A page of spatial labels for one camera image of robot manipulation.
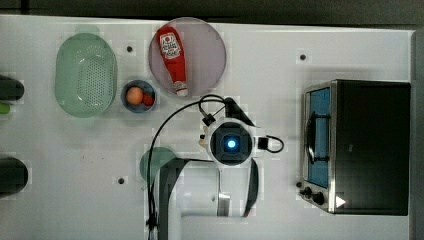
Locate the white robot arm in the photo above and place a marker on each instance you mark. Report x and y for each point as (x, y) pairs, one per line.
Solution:
(224, 185)

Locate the black and silver toaster oven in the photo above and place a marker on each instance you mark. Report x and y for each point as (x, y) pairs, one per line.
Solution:
(356, 147)

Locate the small red strawberry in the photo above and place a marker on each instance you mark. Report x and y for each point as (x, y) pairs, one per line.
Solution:
(148, 99)

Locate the grey round plate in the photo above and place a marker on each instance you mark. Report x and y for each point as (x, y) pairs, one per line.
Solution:
(205, 56)

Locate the small blue bowl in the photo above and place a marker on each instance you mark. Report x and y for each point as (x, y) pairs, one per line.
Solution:
(146, 88)

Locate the red ketchup bottle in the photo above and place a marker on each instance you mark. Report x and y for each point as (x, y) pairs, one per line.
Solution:
(173, 56)

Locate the orange egg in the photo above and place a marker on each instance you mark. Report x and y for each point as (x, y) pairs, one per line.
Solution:
(134, 95)

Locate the green perforated colander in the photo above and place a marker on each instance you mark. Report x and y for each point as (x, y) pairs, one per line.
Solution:
(86, 73)

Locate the small black pot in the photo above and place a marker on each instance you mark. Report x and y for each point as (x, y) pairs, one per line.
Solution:
(10, 89)

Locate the large black pot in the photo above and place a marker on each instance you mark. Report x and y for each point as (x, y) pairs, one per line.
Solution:
(13, 176)

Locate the green lime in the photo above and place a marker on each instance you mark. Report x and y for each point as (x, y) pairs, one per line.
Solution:
(4, 108)

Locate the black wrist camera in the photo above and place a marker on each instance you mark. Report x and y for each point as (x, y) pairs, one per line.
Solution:
(263, 143)

